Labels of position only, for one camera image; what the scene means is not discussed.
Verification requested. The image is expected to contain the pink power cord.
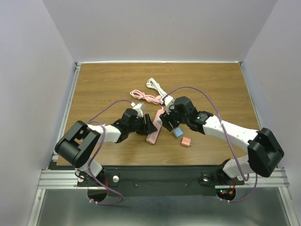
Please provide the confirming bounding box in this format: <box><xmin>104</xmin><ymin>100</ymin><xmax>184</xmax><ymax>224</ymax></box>
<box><xmin>129</xmin><ymin>89</ymin><xmax>163</xmax><ymax>104</ymax></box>

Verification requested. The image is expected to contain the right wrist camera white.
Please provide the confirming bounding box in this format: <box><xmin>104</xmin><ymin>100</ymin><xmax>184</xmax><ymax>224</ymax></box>
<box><xmin>160</xmin><ymin>95</ymin><xmax>174</xmax><ymax>114</ymax></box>

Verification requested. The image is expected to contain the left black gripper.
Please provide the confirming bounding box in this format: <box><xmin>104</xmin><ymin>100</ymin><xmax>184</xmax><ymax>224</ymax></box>
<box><xmin>127</xmin><ymin>114</ymin><xmax>157</xmax><ymax>135</ymax></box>

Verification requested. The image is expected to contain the aluminium frame rail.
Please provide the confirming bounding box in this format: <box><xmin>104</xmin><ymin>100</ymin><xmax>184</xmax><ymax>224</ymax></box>
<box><xmin>37</xmin><ymin>150</ymin><xmax>83</xmax><ymax>189</ymax></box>

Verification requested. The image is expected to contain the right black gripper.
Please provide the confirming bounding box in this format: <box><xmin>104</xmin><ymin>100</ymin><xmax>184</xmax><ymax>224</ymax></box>
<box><xmin>159</xmin><ymin>103</ymin><xmax>189</xmax><ymax>131</ymax></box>

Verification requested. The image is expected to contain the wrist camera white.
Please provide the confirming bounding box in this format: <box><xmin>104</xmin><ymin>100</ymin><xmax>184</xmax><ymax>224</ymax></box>
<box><xmin>130</xmin><ymin>102</ymin><xmax>146</xmax><ymax>117</ymax></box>
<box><xmin>160</xmin><ymin>95</ymin><xmax>174</xmax><ymax>114</ymax></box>

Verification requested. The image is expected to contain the blue usb charger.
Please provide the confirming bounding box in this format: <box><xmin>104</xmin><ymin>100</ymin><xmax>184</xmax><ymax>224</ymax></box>
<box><xmin>173</xmin><ymin>128</ymin><xmax>183</xmax><ymax>138</ymax></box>

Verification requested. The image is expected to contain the pink power strip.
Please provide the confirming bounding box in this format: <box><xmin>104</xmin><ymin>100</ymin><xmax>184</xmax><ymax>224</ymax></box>
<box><xmin>146</xmin><ymin>108</ymin><xmax>164</xmax><ymax>145</ymax></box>

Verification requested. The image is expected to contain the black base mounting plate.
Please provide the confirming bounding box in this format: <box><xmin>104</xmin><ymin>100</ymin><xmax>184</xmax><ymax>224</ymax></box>
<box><xmin>77</xmin><ymin>165</ymin><xmax>250</xmax><ymax>198</ymax></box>

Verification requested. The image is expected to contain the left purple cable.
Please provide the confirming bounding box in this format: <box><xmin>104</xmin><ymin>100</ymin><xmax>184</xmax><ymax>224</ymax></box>
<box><xmin>88</xmin><ymin>99</ymin><xmax>124</xmax><ymax>205</ymax></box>

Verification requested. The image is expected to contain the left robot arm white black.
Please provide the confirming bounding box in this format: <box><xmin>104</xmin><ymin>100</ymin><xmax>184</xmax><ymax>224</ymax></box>
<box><xmin>55</xmin><ymin>108</ymin><xmax>158</xmax><ymax>187</ymax></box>

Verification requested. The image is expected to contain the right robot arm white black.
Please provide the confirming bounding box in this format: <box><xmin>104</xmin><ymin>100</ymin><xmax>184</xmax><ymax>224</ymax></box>
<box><xmin>160</xmin><ymin>96</ymin><xmax>284</xmax><ymax>184</ymax></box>

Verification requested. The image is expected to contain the white power cord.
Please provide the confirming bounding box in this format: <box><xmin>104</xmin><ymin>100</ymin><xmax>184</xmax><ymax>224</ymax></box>
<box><xmin>145</xmin><ymin>78</ymin><xmax>169</xmax><ymax>98</ymax></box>

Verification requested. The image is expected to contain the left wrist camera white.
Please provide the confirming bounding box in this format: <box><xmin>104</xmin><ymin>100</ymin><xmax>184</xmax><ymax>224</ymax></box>
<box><xmin>130</xmin><ymin>102</ymin><xmax>146</xmax><ymax>117</ymax></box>

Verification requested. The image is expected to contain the pink usb charger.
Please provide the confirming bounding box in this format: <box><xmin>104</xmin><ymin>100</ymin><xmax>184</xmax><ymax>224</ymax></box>
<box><xmin>181</xmin><ymin>137</ymin><xmax>192</xmax><ymax>147</ymax></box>

